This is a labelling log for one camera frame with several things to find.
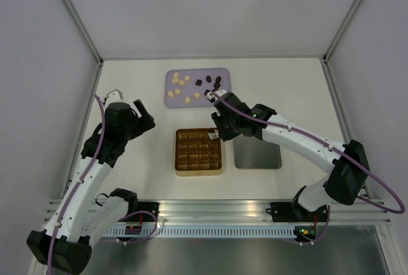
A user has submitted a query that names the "gold chocolate box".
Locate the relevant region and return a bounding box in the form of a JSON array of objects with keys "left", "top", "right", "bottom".
[{"left": 174, "top": 128, "right": 222, "bottom": 177}]

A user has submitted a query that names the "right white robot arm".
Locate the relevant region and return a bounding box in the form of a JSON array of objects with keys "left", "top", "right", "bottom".
[{"left": 207, "top": 90, "right": 368, "bottom": 221}]

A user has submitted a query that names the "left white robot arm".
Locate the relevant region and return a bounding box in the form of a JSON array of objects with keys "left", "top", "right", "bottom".
[{"left": 27, "top": 97, "right": 158, "bottom": 274}]

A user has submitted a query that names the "silver tin lid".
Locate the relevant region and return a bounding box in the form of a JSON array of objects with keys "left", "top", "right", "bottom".
[{"left": 233, "top": 136, "right": 282, "bottom": 170}]

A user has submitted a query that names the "purple plastic tray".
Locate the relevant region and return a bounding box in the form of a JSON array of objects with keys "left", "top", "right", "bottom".
[{"left": 164, "top": 68, "right": 231, "bottom": 109}]

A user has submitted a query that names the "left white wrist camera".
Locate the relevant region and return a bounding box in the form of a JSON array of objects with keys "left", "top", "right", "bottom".
[{"left": 105, "top": 89, "right": 124, "bottom": 103}]

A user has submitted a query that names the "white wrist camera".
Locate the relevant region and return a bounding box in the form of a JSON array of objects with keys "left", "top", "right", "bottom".
[
  {"left": 105, "top": 89, "right": 124, "bottom": 103},
  {"left": 207, "top": 92, "right": 217, "bottom": 102}
]

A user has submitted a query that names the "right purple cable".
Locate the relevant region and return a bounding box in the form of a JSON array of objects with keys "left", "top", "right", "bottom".
[{"left": 210, "top": 92, "right": 403, "bottom": 215}]

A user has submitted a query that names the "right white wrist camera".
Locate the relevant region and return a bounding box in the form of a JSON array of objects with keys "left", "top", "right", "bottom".
[{"left": 207, "top": 92, "right": 217, "bottom": 102}]

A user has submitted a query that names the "left aluminium frame post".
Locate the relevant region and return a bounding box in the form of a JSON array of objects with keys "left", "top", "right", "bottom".
[{"left": 61, "top": 0, "right": 103, "bottom": 66}]

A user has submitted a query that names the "aluminium frame post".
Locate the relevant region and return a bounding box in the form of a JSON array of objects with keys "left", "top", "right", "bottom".
[
  {"left": 61, "top": 0, "right": 103, "bottom": 66},
  {"left": 322, "top": 0, "right": 363, "bottom": 64}
]

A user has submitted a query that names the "aluminium mounting rail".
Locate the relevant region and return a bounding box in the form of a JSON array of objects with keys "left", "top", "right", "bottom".
[{"left": 43, "top": 198, "right": 392, "bottom": 225}]

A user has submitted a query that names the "white slotted cable duct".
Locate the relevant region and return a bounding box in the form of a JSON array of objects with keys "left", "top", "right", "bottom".
[{"left": 104, "top": 225, "right": 296, "bottom": 239}]

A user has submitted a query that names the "right aluminium frame post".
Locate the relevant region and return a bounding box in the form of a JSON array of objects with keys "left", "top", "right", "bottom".
[{"left": 322, "top": 0, "right": 363, "bottom": 64}]

